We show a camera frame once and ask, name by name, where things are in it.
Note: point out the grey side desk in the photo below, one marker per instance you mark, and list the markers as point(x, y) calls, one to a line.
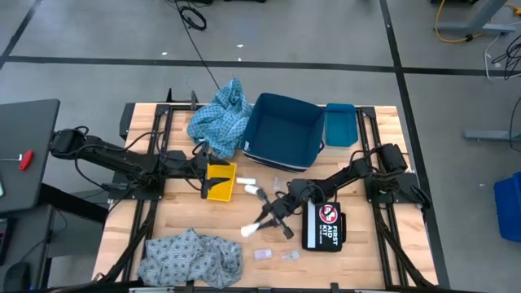
point(24, 134)

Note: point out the black aluminium table frame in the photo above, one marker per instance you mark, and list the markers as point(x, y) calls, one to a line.
point(368, 130)

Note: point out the grey desk leg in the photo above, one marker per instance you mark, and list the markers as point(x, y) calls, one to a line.
point(480, 20)

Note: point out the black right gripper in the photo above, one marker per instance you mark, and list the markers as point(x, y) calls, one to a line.
point(297, 193)

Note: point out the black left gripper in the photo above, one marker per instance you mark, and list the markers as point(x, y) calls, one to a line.
point(191, 167)

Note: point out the clear plastic pill bottle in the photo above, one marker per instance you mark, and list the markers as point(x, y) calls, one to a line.
point(290, 255)

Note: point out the navy fabric storage bin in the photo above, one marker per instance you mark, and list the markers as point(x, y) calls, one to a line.
point(285, 134)

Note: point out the small clear vial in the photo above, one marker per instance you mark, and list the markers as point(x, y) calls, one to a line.
point(277, 184)

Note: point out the blue plastic bin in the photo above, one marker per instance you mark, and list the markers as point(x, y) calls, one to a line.
point(509, 207)

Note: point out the white translucent pill bottle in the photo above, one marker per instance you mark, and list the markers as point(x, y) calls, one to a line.
point(263, 254)

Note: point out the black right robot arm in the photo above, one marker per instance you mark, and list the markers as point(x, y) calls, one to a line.
point(350, 171)

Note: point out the grey desk foot bar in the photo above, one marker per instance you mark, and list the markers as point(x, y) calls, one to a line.
point(492, 135)

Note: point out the yellow plastic basket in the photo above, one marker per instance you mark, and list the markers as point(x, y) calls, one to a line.
point(226, 191)

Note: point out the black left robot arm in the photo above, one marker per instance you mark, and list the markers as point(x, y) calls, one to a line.
point(122, 160)

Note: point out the blue patterned hospital gown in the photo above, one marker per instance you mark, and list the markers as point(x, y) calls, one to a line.
point(220, 122)

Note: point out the black first aid kit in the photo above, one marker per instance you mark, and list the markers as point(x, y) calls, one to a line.
point(325, 236)

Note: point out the black computer mouse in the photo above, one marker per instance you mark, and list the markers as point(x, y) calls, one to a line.
point(16, 277)

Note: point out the small teal plastic tray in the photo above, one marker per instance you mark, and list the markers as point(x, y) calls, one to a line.
point(341, 126)

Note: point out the grey patterned cloth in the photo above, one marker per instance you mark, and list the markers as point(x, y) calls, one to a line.
point(187, 260)

